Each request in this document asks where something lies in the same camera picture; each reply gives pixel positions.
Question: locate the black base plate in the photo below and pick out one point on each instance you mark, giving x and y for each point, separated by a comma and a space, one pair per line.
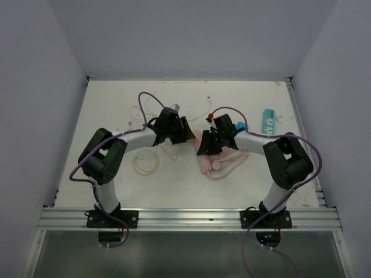
265, 218
113, 218

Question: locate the blue plug adapter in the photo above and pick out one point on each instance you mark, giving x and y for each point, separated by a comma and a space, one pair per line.
241, 125

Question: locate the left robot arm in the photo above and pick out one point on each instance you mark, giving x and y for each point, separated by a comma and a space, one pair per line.
102, 157

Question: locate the pink power strip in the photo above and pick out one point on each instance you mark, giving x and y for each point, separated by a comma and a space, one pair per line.
203, 161

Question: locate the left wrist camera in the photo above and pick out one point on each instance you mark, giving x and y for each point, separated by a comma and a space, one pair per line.
175, 107

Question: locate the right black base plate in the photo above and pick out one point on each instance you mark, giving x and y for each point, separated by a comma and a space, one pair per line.
265, 218

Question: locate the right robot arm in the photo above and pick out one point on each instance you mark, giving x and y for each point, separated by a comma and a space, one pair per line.
286, 158

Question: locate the aluminium rail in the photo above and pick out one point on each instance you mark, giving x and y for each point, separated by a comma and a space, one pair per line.
191, 220

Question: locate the teal power strip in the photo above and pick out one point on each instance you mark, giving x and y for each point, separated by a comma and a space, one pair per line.
268, 122

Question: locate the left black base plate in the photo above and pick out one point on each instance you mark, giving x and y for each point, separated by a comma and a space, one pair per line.
113, 218

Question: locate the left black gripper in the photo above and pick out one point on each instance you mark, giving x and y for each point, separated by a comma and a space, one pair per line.
185, 131

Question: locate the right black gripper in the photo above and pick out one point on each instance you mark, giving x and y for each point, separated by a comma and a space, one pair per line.
206, 148

